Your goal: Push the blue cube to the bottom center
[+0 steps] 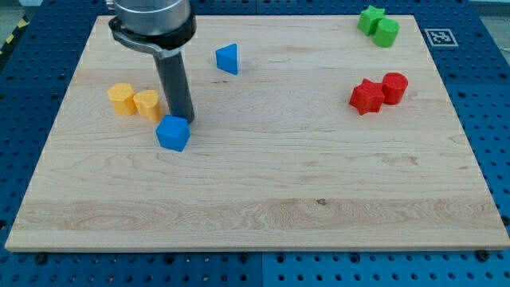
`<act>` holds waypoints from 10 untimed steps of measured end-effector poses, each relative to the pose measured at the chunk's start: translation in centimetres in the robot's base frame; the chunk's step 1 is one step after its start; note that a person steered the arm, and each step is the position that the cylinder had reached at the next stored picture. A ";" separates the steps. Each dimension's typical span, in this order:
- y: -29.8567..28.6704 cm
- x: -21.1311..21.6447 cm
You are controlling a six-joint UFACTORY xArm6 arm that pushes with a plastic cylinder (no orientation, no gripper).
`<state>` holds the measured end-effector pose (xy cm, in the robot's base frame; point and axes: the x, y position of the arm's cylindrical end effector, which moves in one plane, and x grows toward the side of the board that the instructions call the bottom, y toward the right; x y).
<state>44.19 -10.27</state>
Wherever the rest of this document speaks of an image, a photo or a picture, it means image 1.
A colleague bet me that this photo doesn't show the yellow pentagon block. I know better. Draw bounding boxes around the yellow pentagon block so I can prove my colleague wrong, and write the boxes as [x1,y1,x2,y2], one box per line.
[107,83,137,116]

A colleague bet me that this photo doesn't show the yellow heart block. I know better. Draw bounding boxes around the yellow heart block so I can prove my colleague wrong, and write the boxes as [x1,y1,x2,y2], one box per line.
[133,90,164,122]

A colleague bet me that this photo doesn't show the red star block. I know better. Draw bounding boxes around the red star block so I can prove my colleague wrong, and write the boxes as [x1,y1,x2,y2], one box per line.
[349,78,385,116]

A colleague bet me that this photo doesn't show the green cylinder block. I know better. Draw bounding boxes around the green cylinder block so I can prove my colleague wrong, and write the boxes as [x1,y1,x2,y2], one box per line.
[374,18,400,48]

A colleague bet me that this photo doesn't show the wooden board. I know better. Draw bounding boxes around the wooden board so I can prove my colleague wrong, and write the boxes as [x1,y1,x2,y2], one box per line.
[6,15,509,253]

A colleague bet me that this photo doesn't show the white fiducial marker tag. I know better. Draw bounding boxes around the white fiducial marker tag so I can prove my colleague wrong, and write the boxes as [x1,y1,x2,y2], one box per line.
[424,28,458,47]

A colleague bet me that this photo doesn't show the blue cube block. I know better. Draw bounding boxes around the blue cube block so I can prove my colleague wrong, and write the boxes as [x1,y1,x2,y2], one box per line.
[155,115,190,151]

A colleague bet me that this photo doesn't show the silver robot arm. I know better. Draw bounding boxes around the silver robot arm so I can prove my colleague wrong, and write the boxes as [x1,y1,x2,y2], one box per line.
[105,0,197,123]

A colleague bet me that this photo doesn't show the green star block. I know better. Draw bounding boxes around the green star block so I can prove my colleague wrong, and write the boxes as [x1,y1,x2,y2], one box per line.
[357,5,386,36]

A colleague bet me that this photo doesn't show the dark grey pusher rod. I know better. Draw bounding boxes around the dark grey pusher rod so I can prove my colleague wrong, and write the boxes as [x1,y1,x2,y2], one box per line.
[155,53,195,124]

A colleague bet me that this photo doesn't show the red cylinder block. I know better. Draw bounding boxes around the red cylinder block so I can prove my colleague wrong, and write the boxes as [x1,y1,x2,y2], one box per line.
[382,73,409,105]

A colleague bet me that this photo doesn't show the blue triangle block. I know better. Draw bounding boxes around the blue triangle block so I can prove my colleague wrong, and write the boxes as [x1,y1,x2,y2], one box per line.
[215,44,238,75]

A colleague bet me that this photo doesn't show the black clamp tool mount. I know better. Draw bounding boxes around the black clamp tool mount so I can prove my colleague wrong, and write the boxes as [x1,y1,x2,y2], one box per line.
[108,13,197,58]

